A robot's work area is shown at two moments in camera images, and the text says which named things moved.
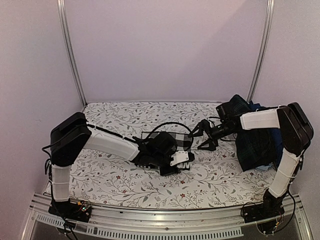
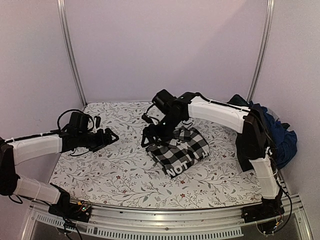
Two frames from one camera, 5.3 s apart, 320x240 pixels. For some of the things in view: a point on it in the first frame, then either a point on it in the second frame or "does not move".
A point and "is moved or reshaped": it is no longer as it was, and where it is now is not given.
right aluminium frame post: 263,49 does not move
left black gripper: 172,171 → 103,142
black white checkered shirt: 184,142 is moved or reshaped
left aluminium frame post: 60,7 does not move
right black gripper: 202,127 → 158,133
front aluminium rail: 118,223 does not move
